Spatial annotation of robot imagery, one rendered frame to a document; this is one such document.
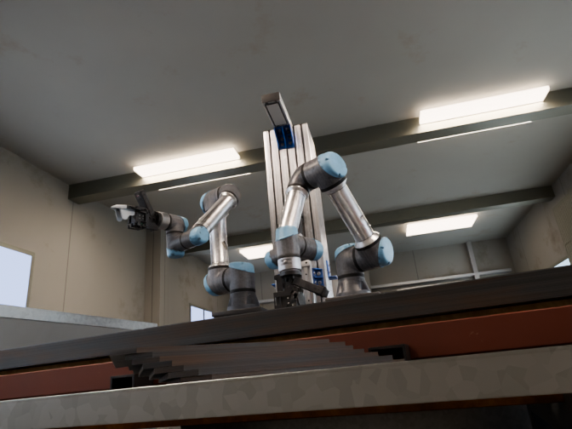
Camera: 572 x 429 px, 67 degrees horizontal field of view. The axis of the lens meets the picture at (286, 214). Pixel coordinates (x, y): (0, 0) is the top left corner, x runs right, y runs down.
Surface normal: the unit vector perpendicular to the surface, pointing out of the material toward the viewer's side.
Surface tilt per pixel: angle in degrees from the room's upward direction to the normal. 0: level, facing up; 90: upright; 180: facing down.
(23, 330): 90
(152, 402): 90
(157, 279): 90
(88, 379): 90
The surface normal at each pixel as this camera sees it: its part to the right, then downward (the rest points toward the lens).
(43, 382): -0.36, -0.30
